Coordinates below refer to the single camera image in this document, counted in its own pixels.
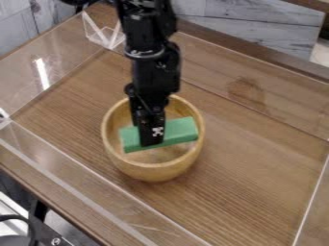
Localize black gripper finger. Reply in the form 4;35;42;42
129;96;142;125
137;110;166;147

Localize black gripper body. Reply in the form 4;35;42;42
125;41;181;112

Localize green rectangular block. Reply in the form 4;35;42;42
118;116;200;153

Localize brown wooden bowl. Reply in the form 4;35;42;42
101;95;206;183

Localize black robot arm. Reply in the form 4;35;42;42
110;0;181;147

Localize clear acrylic corner bracket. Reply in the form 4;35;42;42
82;12;125;50

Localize clear acrylic tray wall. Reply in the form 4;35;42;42
0;17;329;246

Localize black table leg frame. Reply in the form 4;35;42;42
28;200;75;246

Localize black cable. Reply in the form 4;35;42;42
0;214;37;246

